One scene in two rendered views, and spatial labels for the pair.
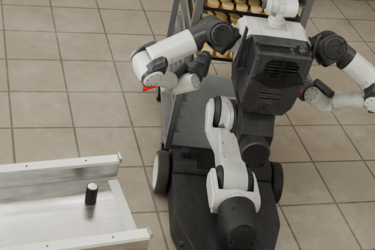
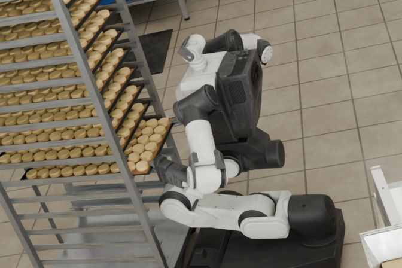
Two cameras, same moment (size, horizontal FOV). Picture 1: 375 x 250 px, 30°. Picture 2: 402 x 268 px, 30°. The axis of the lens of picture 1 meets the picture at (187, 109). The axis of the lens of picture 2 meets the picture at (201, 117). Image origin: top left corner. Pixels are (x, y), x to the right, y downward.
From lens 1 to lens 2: 2.06 m
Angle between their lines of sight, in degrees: 46
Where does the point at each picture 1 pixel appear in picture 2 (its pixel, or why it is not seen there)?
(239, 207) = (303, 200)
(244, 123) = (255, 146)
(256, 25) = (200, 76)
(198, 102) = (109, 251)
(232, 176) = (260, 204)
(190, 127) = not seen: hidden behind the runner
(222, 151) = (226, 209)
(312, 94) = not seen: hidden behind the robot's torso
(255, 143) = (277, 145)
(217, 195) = (282, 218)
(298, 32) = (212, 55)
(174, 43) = (204, 135)
